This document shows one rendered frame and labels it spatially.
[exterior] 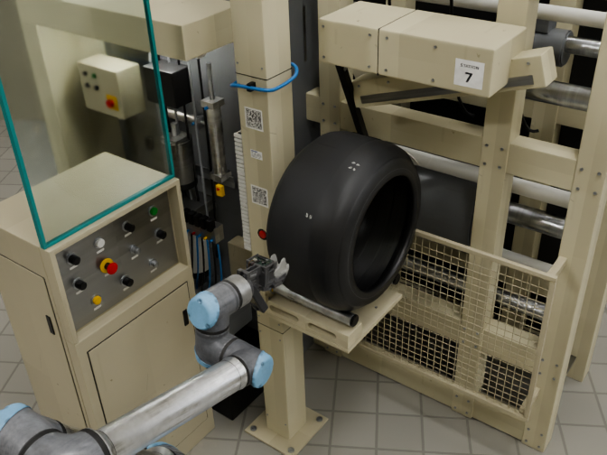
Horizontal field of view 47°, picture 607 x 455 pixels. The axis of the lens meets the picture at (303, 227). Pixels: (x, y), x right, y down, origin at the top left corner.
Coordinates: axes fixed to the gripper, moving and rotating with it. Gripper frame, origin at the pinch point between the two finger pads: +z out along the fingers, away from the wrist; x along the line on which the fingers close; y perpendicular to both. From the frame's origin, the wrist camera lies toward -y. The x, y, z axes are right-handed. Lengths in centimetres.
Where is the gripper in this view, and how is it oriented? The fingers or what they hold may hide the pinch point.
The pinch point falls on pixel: (284, 267)
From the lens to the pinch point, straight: 209.0
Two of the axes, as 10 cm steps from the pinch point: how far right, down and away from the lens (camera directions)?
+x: -8.1, -3.0, 5.1
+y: 0.5, -9.0, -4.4
